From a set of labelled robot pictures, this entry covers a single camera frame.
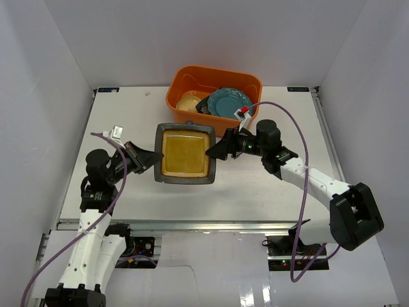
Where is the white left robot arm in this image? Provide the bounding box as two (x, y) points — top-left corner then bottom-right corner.
(45, 141), (163, 306)

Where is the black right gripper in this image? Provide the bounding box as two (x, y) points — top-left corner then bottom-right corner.
(206, 126), (267, 161)

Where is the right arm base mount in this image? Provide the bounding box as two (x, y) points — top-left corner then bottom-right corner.
(261, 223), (329, 273)

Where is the black floral square plate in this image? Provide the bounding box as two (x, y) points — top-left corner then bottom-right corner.
(196, 96), (211, 115)

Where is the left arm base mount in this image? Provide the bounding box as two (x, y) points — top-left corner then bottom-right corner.
(116, 228), (158, 269)

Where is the orange plastic bin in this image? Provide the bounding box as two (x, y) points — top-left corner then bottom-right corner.
(166, 65), (263, 136)

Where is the teal round scalloped plate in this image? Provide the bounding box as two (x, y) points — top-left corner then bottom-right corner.
(208, 88), (252, 120)

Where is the amber square plate black rim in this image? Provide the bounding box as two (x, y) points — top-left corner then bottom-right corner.
(154, 123), (216, 185)

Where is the small yellow square dish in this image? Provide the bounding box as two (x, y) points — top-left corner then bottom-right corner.
(176, 95), (201, 113)

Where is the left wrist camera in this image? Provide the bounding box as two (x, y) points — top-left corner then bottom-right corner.
(108, 125), (125, 147)

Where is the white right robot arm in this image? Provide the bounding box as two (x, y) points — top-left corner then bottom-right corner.
(206, 120), (384, 255)

